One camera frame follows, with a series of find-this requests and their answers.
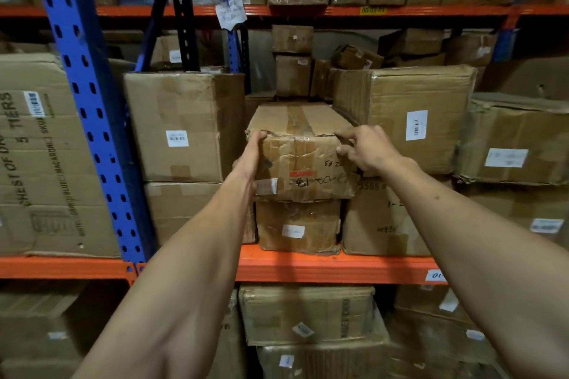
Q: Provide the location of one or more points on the thin blue rack upright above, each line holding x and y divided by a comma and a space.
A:
233, 50

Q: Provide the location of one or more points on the dented cardboard box white label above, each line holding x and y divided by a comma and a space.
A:
515, 143

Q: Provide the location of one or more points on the dim cardboard box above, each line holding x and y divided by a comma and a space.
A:
40, 330

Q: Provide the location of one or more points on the wide cardboard box white label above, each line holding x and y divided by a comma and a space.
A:
529, 210

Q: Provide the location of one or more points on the person's left fingers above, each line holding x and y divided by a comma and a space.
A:
259, 135

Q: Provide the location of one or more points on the short blue rack upright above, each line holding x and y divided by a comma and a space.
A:
505, 45

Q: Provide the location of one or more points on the person's right hand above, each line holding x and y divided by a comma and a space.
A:
378, 152

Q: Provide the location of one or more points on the orange rack beam white label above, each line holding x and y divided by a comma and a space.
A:
311, 265

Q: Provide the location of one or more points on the plain large brown carton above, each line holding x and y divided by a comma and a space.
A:
529, 79

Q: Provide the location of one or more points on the large plastic wrapped cardboard box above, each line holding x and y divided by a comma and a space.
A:
409, 99

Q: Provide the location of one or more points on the person's left forearm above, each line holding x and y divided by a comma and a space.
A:
186, 285

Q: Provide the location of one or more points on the taped cardboard box red mark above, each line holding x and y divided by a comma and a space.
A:
302, 147

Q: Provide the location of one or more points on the white handwritten paper note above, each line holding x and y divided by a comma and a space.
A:
231, 13

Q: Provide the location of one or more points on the person's right thumb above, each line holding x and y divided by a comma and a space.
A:
345, 151

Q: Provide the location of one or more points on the wrapped cardboard box tilted label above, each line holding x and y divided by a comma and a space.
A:
306, 314

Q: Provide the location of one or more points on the blue perforated rack upright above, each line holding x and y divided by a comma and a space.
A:
95, 103

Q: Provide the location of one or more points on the large printed cardboard box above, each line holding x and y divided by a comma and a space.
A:
49, 156

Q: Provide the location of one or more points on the pile of small cardboard boxes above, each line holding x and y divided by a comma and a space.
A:
293, 68

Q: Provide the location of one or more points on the small crumpled cardboard box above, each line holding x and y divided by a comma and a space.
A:
298, 227

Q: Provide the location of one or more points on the person's right forearm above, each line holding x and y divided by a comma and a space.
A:
480, 258

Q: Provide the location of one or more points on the cardboard box handwritten marks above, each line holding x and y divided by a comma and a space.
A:
378, 223

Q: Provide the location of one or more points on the large cardboard box barcode label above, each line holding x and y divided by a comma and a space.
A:
178, 125

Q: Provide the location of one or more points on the person's left hand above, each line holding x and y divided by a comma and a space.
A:
250, 156

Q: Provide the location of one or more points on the wrapped cardboard box small label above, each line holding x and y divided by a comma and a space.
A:
324, 361

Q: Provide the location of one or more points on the cardboard box two white labels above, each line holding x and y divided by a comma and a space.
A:
440, 330

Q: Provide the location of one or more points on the black rack brace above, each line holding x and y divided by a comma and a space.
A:
184, 10

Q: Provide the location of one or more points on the plain cardboard box taped seam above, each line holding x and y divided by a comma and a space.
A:
178, 210

